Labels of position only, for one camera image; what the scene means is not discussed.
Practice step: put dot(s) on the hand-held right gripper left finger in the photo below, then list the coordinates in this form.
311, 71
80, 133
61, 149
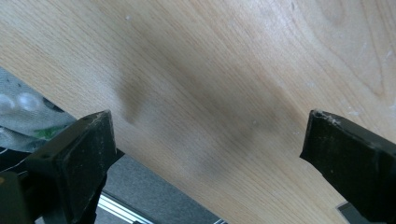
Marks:
76, 161

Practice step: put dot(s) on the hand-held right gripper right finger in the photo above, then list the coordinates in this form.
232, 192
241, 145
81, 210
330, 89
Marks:
358, 161

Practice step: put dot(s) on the silver metal rail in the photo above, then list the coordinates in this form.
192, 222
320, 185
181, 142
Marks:
123, 209

